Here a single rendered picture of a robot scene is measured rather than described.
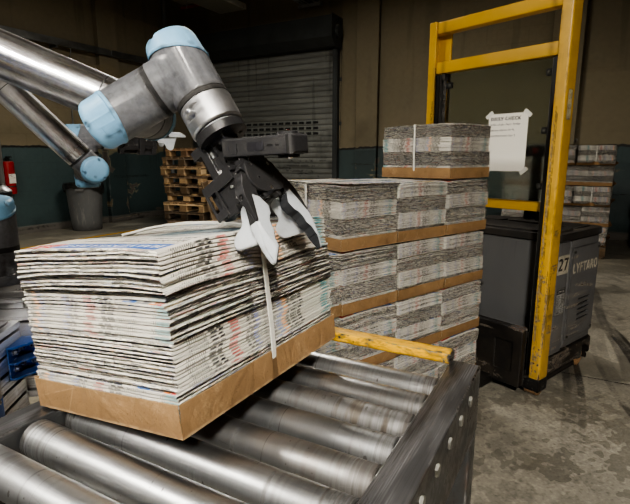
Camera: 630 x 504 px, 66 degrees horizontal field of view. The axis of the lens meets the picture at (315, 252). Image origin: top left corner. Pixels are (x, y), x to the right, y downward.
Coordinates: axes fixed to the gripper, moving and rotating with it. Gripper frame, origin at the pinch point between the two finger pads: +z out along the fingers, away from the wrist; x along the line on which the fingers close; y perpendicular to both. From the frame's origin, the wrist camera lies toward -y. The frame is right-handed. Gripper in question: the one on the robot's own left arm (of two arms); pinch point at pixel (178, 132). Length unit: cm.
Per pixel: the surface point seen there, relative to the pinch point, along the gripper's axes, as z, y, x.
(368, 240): 55, 32, 42
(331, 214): 41, 23, 36
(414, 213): 79, 24, 38
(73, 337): -47, 18, 104
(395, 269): 71, 45, 40
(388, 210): 66, 22, 38
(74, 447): -49, 29, 111
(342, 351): 43, 70, 48
